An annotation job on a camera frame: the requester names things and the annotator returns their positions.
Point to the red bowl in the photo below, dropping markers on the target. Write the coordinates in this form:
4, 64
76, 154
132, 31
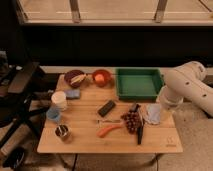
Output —
105, 73

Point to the small metal utensil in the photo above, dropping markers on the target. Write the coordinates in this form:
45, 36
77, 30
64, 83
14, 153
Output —
108, 121

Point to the metal can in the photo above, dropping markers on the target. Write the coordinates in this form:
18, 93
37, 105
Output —
62, 132

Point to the blue sponge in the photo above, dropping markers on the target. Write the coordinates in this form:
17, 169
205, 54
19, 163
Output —
72, 93

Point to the orange fruit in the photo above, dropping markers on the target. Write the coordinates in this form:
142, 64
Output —
99, 78

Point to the white paper cup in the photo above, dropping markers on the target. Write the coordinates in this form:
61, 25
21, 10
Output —
58, 98

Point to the orange carrot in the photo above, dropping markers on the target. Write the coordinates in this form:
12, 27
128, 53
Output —
104, 131

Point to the bunch of dark grapes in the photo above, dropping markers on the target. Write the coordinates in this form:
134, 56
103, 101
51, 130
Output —
132, 121

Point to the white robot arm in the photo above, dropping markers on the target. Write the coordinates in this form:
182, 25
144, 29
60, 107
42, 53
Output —
186, 81

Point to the dark purple bowl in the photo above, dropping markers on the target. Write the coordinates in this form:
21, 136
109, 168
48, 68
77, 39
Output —
69, 75

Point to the light blue plastic cup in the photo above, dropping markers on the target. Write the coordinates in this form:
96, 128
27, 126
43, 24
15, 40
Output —
53, 114

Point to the green plastic tray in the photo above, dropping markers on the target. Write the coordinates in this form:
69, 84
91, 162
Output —
138, 83

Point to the yellow corn cob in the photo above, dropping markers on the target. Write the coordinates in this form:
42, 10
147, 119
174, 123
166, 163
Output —
78, 78

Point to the black office chair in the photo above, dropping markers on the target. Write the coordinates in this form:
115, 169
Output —
17, 90

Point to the black rectangular block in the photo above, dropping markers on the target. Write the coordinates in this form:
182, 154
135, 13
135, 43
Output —
106, 108

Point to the black handled knife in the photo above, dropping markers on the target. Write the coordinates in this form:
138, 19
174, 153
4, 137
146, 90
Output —
136, 108

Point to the wooden folding table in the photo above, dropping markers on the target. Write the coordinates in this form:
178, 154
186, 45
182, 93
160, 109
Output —
80, 117

